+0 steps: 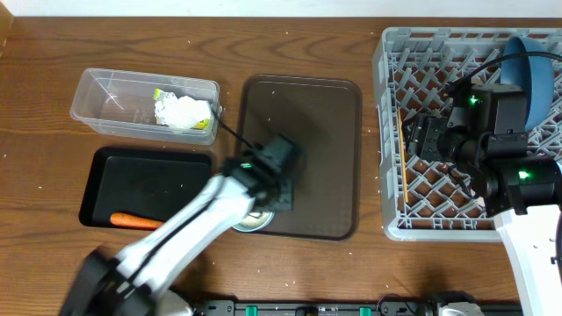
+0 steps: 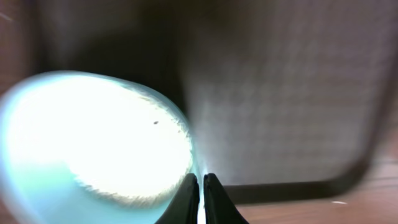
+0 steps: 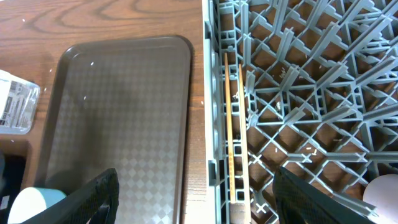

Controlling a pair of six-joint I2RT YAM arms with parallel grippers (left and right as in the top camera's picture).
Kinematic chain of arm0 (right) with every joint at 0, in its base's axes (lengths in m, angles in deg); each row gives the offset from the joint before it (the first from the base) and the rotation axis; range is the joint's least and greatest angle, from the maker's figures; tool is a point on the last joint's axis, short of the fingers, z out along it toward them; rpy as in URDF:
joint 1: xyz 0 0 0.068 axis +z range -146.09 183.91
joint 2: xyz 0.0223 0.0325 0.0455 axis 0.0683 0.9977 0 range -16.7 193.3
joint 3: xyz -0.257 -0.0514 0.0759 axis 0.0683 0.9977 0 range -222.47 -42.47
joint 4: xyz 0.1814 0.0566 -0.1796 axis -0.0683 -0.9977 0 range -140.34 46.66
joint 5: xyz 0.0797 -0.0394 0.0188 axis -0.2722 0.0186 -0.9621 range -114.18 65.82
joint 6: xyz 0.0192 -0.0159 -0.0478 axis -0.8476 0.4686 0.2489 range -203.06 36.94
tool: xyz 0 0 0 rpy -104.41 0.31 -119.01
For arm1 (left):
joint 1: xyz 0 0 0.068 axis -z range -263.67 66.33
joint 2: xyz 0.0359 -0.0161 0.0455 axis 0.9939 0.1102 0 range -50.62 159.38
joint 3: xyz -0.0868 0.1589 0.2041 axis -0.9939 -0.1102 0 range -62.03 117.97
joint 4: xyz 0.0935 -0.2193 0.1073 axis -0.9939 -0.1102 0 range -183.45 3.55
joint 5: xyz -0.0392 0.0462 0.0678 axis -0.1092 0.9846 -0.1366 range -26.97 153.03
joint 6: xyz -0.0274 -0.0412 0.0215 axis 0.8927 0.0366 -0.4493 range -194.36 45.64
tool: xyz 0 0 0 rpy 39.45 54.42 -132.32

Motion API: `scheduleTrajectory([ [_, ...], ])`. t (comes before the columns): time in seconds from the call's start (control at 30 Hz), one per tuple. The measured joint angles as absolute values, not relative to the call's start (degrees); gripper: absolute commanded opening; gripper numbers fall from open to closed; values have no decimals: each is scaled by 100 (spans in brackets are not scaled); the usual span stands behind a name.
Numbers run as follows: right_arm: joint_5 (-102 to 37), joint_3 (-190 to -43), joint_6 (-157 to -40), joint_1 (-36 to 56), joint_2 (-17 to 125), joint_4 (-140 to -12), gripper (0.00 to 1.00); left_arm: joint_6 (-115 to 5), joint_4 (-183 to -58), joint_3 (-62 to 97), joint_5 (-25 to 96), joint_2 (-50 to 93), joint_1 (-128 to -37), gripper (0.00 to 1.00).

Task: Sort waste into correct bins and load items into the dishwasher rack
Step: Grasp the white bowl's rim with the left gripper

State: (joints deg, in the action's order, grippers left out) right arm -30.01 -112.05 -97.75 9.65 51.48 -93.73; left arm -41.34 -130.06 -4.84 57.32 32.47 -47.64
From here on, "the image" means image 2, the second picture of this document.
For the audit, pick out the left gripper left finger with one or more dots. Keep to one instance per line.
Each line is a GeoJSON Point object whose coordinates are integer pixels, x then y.
{"type": "Point", "coordinates": [183, 208]}

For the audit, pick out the white cooked rice pile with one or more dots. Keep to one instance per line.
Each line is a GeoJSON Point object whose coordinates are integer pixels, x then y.
{"type": "Point", "coordinates": [118, 141]}

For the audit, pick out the light blue rice bowl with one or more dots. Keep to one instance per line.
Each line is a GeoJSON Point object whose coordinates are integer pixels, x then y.
{"type": "Point", "coordinates": [48, 194]}

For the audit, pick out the brown serving tray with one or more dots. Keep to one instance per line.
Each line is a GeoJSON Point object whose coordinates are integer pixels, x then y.
{"type": "Point", "coordinates": [284, 97]}

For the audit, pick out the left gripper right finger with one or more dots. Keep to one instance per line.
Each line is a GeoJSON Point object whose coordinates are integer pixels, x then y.
{"type": "Point", "coordinates": [219, 209]}

